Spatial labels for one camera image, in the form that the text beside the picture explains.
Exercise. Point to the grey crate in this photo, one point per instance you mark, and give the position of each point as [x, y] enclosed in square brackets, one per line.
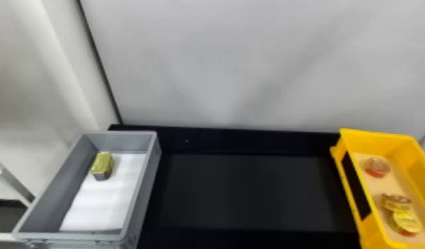
[52, 194]

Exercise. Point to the red can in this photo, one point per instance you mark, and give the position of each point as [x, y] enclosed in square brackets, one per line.
[377, 167]

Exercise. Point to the yellow box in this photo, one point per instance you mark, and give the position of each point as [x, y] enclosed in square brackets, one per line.
[355, 180]

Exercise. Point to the white foam sheet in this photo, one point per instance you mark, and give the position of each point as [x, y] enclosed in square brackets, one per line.
[104, 201]

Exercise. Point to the gold can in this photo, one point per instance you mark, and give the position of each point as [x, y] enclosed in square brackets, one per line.
[395, 202]

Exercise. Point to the yellow can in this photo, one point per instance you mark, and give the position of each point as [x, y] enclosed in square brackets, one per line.
[406, 222]

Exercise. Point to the yellow rectangular tin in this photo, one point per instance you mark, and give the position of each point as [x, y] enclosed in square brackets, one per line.
[102, 164]

